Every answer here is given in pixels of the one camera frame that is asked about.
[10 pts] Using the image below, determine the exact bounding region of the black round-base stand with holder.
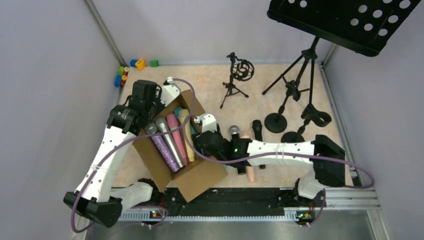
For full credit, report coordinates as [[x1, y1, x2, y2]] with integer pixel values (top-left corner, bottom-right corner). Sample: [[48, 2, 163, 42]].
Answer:
[[280, 103, 332, 143]]

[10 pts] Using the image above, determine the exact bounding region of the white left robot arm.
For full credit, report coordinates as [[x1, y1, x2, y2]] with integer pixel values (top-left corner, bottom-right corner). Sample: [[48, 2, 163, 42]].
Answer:
[[63, 80, 163, 228]]

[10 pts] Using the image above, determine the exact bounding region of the blue toy block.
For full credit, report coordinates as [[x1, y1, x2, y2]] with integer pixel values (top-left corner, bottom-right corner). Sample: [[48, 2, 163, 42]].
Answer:
[[130, 59, 138, 68]]

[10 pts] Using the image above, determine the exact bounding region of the teal blue microphone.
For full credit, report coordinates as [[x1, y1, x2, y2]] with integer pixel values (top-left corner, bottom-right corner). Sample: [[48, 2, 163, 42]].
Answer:
[[174, 106, 197, 136]]

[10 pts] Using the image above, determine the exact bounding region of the black music stand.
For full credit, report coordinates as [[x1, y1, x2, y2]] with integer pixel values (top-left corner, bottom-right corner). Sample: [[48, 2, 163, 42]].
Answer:
[[261, 0, 422, 110]]

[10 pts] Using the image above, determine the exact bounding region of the green cylinder toy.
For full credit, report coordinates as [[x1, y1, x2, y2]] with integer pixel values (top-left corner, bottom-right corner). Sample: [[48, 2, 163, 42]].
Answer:
[[118, 66, 126, 76]]

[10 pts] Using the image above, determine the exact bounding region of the green toy block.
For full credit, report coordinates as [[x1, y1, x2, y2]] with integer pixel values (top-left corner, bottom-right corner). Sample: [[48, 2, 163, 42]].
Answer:
[[149, 59, 159, 68]]

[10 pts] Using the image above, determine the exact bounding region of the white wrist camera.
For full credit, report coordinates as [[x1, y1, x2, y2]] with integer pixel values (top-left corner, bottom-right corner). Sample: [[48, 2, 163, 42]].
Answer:
[[193, 113, 218, 133], [160, 76, 181, 107]]

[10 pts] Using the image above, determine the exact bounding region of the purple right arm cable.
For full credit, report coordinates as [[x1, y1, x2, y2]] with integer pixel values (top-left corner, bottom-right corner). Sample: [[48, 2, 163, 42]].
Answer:
[[182, 115, 377, 190]]

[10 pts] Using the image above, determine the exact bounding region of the purple glitter microphone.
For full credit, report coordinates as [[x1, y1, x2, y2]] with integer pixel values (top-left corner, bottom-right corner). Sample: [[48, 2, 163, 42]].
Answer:
[[145, 122, 180, 173]]

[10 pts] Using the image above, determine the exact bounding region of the black shock mount tripod stand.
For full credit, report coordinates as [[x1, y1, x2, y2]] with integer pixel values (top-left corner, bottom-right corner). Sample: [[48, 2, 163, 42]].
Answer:
[[219, 52, 255, 109]]

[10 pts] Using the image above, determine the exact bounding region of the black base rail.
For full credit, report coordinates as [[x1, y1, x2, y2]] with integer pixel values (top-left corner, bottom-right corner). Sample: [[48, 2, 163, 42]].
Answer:
[[139, 187, 316, 223]]

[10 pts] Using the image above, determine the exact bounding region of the cream yellow microphone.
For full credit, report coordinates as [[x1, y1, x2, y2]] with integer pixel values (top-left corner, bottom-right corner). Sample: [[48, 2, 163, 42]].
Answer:
[[178, 108, 196, 163]]

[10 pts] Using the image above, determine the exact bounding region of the black round-base stand with clip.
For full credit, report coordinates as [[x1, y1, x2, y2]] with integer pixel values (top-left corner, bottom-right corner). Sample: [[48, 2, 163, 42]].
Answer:
[[264, 80, 301, 134]]

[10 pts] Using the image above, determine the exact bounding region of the red cylinder toy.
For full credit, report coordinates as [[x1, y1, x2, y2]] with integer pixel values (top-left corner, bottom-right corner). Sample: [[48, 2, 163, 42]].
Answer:
[[122, 67, 130, 76]]

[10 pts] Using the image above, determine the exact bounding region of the silver grey microphone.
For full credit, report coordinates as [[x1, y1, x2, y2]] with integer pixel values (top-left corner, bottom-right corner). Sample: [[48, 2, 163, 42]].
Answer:
[[155, 117, 184, 169]]

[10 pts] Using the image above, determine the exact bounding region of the blue cylinder toy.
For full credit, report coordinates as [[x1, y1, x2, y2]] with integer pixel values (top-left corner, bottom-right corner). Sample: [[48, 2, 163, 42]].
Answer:
[[114, 74, 122, 87]]

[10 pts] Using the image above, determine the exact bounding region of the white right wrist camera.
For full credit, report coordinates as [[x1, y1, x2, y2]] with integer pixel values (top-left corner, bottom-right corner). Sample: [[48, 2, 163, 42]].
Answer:
[[193, 113, 218, 133]]

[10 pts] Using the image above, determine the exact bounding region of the beige pink microphone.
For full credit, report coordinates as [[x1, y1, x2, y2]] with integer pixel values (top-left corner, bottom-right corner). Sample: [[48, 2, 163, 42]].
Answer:
[[239, 129, 258, 183]]

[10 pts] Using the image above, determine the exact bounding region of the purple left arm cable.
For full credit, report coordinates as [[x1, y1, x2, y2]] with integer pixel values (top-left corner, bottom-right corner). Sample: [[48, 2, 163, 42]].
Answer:
[[70, 78, 196, 234]]

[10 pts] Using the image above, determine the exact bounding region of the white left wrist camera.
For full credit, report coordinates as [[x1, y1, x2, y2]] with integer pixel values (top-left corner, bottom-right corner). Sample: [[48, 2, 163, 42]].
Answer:
[[160, 76, 181, 107]]

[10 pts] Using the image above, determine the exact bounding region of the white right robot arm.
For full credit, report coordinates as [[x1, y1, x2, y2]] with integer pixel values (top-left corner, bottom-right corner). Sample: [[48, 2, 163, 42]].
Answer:
[[194, 130, 346, 199]]

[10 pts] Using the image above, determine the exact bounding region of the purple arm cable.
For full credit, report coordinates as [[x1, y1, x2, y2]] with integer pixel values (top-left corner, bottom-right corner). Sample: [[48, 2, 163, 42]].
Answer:
[[70, 78, 196, 234], [182, 115, 377, 190]]

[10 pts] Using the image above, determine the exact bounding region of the black microphone silver grille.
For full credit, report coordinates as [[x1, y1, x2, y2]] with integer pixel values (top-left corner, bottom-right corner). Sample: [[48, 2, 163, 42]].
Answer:
[[228, 125, 247, 176]]

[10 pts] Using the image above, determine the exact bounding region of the brown cardboard box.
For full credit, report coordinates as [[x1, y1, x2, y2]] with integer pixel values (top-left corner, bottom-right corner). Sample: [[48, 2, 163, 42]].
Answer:
[[132, 90, 228, 203]]

